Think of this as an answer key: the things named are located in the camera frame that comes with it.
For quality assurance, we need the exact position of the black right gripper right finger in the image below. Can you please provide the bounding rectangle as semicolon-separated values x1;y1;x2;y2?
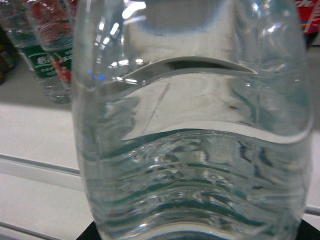
295;220;320;240

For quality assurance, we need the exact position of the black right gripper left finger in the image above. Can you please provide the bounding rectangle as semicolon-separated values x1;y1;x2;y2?
76;221;100;240

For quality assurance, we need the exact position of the water bottle green label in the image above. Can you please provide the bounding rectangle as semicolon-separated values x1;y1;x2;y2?
72;0;314;240

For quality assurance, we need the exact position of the water bottle red players label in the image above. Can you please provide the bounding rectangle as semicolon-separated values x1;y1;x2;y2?
23;0;73;94

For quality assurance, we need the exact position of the water bottle barcode label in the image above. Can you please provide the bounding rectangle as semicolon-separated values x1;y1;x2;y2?
0;0;70;104

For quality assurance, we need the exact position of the cola bottle right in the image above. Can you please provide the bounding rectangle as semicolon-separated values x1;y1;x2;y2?
294;0;320;49

